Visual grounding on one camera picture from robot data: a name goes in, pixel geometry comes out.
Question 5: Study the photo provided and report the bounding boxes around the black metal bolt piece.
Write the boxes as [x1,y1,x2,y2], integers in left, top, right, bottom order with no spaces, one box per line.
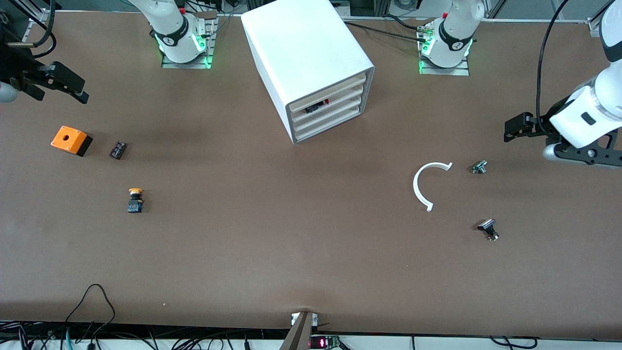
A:
[477,219,500,242]

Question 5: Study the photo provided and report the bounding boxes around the black cable on table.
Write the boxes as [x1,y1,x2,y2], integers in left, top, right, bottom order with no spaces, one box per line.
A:
[344,21,431,43]

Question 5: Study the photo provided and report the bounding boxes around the thin black looped cable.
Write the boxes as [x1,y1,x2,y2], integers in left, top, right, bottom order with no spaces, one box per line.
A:
[65,284,116,336]

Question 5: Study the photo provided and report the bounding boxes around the orange capped push button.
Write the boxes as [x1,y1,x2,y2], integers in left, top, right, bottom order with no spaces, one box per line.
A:
[127,188,145,214]

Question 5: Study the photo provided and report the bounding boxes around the black curved cable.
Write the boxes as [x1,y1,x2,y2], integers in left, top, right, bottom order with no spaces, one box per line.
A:
[488,335,539,350]

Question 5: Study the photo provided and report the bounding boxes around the red LED display device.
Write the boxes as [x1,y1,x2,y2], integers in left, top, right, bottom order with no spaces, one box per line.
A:
[310,334,342,350]

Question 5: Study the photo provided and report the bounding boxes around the tangled black cables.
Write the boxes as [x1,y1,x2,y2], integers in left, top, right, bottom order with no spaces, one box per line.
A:
[0,321,287,350]

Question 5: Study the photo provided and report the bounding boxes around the white drawer cabinet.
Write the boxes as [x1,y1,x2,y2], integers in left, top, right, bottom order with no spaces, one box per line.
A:
[241,0,376,145]

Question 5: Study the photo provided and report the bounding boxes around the brown camera mount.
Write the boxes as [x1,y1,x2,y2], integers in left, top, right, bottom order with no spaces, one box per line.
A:
[278,311,319,350]

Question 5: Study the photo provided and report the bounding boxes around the orange box with hole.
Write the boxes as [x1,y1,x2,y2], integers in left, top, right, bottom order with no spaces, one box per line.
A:
[51,125,93,158]

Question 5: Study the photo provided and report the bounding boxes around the white plastic drawer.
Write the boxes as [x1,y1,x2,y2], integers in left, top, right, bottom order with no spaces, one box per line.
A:
[290,73,367,117]
[292,90,365,126]
[293,100,363,134]
[294,108,363,143]

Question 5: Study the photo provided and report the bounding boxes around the white open plastic ring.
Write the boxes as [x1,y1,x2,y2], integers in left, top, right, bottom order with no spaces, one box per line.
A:
[413,162,453,212]

